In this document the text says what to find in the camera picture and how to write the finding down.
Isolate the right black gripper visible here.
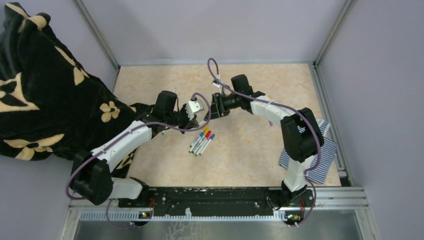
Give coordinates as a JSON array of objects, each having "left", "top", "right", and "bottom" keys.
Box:
[{"left": 204, "top": 92, "right": 241, "bottom": 122}]

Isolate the orange cap white marker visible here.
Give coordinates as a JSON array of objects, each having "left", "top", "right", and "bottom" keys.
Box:
[{"left": 188, "top": 128, "right": 209, "bottom": 153}]

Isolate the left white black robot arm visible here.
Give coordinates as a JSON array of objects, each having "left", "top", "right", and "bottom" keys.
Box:
[{"left": 65, "top": 90, "right": 204, "bottom": 207}]

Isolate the blue cap white marker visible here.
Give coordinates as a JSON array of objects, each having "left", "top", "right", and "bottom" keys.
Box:
[{"left": 197, "top": 133, "right": 215, "bottom": 156}]

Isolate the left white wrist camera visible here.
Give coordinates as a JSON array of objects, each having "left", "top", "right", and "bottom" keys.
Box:
[{"left": 185, "top": 100, "right": 204, "bottom": 121}]

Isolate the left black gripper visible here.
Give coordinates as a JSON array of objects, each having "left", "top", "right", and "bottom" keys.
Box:
[{"left": 165, "top": 103, "right": 199, "bottom": 135}]

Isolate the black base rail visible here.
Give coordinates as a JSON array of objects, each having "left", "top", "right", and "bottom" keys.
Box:
[{"left": 118, "top": 187, "right": 315, "bottom": 225}]

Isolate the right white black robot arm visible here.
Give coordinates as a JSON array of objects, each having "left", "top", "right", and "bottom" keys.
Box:
[{"left": 204, "top": 74, "right": 324, "bottom": 206}]

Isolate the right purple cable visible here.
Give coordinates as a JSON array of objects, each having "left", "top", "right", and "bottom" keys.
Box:
[{"left": 206, "top": 57, "right": 323, "bottom": 229}]

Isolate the blue striped cloth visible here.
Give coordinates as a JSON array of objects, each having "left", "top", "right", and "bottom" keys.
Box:
[{"left": 278, "top": 118, "right": 338, "bottom": 185}]

